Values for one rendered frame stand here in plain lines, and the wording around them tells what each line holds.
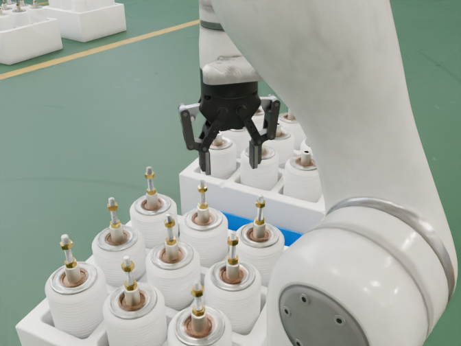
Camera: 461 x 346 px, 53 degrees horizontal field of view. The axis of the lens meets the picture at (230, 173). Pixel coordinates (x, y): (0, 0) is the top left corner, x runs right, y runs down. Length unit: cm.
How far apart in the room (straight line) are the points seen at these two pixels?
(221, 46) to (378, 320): 39
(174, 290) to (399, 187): 59
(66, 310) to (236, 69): 48
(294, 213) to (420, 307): 85
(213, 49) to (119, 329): 43
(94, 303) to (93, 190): 75
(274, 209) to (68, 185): 74
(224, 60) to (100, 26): 279
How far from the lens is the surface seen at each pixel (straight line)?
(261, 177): 112
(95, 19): 329
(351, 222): 28
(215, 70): 52
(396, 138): 28
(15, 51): 292
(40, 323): 87
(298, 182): 109
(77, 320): 82
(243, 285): 77
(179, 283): 81
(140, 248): 87
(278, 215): 112
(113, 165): 165
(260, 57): 25
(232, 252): 75
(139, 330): 74
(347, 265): 25
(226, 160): 116
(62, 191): 154
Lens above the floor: 79
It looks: 31 degrees down
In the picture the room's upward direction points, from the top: straight up
